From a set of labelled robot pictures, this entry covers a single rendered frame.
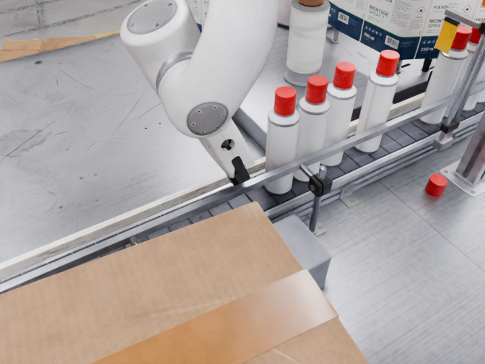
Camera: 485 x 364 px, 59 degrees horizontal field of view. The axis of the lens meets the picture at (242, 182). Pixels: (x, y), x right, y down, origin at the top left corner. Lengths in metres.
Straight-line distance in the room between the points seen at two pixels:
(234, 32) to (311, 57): 0.61
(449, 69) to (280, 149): 0.40
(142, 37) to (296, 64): 0.60
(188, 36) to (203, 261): 0.25
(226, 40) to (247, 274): 0.22
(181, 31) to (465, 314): 0.59
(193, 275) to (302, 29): 0.72
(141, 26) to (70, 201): 0.48
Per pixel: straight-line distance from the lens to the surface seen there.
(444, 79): 0.96
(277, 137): 0.69
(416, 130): 0.99
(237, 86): 0.45
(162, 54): 0.49
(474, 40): 0.97
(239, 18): 0.44
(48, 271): 0.63
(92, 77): 1.26
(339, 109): 0.76
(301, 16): 0.99
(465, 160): 0.96
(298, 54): 1.03
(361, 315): 0.72
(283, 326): 0.36
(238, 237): 0.41
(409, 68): 1.21
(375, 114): 0.83
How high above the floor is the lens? 1.44
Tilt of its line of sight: 45 degrees down
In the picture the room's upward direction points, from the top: straight up
